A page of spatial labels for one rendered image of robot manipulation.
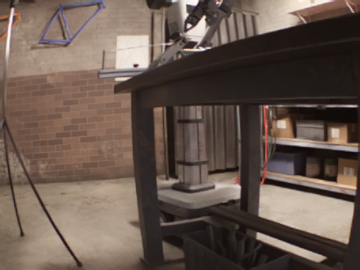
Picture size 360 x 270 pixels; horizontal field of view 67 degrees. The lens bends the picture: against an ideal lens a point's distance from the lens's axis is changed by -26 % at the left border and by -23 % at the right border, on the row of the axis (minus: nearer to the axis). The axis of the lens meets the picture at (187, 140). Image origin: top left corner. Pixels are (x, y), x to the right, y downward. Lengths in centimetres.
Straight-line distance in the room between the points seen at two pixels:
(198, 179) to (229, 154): 214
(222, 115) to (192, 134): 205
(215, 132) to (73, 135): 169
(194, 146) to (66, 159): 218
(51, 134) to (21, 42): 128
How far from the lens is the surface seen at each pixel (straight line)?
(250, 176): 180
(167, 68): 103
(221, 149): 415
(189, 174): 211
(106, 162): 407
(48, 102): 395
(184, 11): 216
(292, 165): 322
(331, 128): 281
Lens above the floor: 73
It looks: 4 degrees down
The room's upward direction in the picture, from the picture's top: 2 degrees counter-clockwise
